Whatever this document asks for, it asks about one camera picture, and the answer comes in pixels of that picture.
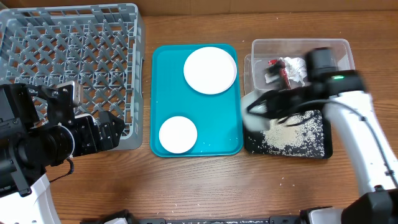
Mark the small pink plate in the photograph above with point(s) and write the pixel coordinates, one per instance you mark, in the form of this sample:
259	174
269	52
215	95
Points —
178	135

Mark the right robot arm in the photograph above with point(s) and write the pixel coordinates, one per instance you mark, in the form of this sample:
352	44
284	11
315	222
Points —
344	102

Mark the clear plastic bin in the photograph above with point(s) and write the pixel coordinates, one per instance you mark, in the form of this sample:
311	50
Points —
265	50

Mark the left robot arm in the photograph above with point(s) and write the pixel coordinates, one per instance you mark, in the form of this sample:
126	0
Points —
39	128

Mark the teal serving tray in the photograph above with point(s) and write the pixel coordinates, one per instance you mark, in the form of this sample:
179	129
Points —
217	117

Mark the white tissue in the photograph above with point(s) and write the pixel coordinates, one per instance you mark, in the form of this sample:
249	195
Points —
296	71

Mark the black tray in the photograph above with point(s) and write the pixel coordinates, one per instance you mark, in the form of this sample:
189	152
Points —
328	146

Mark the grey plastic dish rack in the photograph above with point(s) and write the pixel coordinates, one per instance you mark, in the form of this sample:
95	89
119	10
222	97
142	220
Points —
99	46

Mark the grey-green bowl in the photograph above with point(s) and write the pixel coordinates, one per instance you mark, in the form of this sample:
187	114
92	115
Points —
253	123

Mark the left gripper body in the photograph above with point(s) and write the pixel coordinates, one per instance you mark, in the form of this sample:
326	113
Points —
86	138

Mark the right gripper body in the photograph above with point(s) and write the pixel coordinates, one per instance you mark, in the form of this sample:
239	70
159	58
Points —
286	101

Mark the red snack wrapper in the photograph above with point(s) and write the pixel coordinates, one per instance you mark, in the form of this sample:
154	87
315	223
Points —
276	73

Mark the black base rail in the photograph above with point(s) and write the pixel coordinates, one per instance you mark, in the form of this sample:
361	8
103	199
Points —
217	221

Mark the large white plate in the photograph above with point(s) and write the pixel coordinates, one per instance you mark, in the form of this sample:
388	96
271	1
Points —
210	70

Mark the rice pile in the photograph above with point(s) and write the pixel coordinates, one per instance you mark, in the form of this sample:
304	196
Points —
295	137

